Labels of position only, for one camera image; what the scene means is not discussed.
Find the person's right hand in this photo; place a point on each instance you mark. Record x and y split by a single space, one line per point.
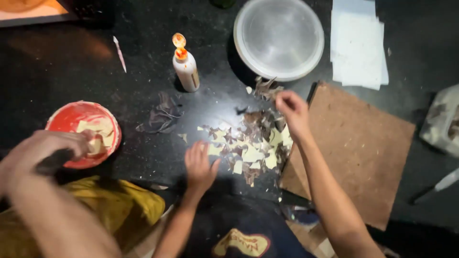
297 118

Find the person's left hand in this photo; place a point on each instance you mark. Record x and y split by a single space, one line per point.
199 172

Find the person's right fingers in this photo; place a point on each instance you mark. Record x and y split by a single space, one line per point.
285 100

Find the brown torn paper piece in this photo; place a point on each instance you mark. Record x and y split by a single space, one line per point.
267 89

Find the pile of torn paper scraps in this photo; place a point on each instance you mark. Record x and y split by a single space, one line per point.
251 147

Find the translucent plastic bowl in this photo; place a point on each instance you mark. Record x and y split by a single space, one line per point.
279 37

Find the brown hardboard panel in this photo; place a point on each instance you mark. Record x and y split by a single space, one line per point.
358 150

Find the stack of white paper sheets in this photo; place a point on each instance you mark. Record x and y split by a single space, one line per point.
358 46

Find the white glue bottle orange cap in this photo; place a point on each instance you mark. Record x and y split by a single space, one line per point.
186 68

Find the small cream paper scrap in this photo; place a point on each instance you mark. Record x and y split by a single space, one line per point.
183 137

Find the dark green object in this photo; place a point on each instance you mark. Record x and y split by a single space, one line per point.
223 3

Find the blue object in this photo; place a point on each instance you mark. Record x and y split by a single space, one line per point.
303 215

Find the dark crumpled paper scrap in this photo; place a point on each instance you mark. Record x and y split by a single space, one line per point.
161 116

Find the person's dark printed shirt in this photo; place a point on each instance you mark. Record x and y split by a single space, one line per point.
244 229

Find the clear plastic bag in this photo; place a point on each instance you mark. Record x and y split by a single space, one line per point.
443 120

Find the thin white paper strip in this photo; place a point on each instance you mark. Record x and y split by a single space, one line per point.
119 53

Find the red bowl with glue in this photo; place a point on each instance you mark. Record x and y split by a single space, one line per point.
71 118

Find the orange and white board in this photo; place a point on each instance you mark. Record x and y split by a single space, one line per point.
32 10

